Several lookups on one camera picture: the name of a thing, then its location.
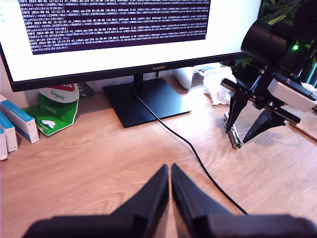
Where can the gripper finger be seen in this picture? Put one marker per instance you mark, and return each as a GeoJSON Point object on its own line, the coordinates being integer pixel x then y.
{"type": "Point", "coordinates": [265, 124]}
{"type": "Point", "coordinates": [188, 198]}
{"type": "Point", "coordinates": [151, 196]}
{"type": "Point", "coordinates": [237, 106]}

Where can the metallic silver laser pointer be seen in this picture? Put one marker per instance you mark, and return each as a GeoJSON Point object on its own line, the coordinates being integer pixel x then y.
{"type": "Point", "coordinates": [235, 138]}

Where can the crumpled white plastic bag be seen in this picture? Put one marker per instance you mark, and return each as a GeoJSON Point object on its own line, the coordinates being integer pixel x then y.
{"type": "Point", "coordinates": [215, 86]}

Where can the green leafy houseplant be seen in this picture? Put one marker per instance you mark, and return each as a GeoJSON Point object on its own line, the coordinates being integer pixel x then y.
{"type": "Point", "coordinates": [277, 12]}

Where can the black Huawei computer monitor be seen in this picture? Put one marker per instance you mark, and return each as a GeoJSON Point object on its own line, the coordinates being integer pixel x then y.
{"type": "Point", "coordinates": [123, 64]}

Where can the green snack bag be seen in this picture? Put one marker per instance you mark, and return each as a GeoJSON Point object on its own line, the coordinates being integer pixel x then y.
{"type": "Point", "coordinates": [59, 109]}

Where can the white and blue box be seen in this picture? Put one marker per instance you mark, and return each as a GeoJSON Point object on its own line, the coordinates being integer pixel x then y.
{"type": "Point", "coordinates": [10, 134]}
{"type": "Point", "coordinates": [3, 146]}
{"type": "Point", "coordinates": [22, 119]}

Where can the arm grey camera box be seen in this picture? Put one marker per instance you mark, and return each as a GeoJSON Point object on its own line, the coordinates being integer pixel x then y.
{"type": "Point", "coordinates": [289, 95]}

